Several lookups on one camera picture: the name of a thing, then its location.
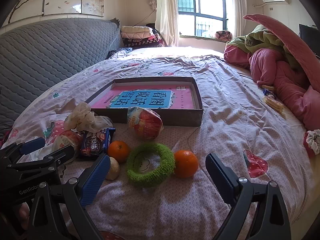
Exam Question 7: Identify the shallow cardboard box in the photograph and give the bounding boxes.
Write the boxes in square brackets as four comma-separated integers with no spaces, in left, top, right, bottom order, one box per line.
[85,77,203,127]

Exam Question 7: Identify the orange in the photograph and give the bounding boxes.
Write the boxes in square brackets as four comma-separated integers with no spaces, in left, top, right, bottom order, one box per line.
[107,141,130,164]
[174,150,199,178]

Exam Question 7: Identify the dark patterned cloth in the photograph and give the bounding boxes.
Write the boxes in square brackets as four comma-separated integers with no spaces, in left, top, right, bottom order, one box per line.
[107,47,133,59]

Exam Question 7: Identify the green fuzzy ring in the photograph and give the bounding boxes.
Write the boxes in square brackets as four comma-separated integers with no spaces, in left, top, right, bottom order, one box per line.
[126,142,176,188]

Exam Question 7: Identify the red and white scrunchie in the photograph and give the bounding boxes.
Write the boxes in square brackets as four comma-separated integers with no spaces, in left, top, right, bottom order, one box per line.
[303,129,320,158]

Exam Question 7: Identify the white floral drawstring pouch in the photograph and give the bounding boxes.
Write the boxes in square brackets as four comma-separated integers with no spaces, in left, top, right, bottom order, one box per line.
[64,102,113,132]

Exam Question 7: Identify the pink quilt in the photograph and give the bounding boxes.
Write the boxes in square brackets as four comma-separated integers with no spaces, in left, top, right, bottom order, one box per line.
[224,14,320,130]

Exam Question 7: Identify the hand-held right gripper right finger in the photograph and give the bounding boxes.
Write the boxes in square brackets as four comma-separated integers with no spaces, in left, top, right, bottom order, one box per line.
[205,153,292,240]

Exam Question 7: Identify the grey quilted headboard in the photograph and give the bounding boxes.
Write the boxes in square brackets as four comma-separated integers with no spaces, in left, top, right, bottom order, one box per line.
[0,19,124,130]

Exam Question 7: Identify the black framed window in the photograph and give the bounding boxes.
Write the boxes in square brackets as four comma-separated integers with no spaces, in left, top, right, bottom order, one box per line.
[176,0,234,37]

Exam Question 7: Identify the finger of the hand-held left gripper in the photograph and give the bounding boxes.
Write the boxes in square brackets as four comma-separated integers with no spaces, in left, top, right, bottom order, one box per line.
[0,137,47,167]
[7,145,75,172]

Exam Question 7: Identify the black television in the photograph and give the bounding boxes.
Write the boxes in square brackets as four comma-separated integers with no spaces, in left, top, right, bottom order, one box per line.
[299,24,320,58]

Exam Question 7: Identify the tan walnut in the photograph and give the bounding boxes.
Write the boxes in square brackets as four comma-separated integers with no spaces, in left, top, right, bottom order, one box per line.
[105,156,120,180]

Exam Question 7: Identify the floral printed bed sheet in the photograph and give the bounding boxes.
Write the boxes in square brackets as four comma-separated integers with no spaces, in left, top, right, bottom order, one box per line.
[0,46,320,240]

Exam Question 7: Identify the dark cookie packet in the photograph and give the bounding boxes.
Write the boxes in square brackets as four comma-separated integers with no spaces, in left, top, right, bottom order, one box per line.
[79,128,116,158]

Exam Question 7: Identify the green blanket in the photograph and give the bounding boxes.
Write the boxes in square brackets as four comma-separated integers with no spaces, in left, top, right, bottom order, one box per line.
[229,25,320,70]

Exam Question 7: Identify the yellow biscuit packet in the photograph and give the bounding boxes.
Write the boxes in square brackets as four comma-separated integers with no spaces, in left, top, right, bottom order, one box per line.
[265,96,284,113]

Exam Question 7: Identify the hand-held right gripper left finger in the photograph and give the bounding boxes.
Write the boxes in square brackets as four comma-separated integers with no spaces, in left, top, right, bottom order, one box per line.
[27,154,112,240]

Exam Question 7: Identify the red snack ball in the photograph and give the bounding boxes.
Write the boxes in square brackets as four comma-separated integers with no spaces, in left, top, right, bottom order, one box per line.
[127,107,164,140]
[51,130,83,155]

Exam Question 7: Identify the folded patterned blanket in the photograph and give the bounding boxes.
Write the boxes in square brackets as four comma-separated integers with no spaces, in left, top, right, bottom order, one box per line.
[215,30,233,42]

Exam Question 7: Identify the stack of folded blankets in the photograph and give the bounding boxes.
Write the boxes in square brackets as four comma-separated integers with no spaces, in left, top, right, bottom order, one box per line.
[120,25,164,48]

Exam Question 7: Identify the cream curtain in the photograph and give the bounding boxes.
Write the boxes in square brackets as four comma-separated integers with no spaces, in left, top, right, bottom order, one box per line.
[230,0,248,40]
[155,0,180,47]

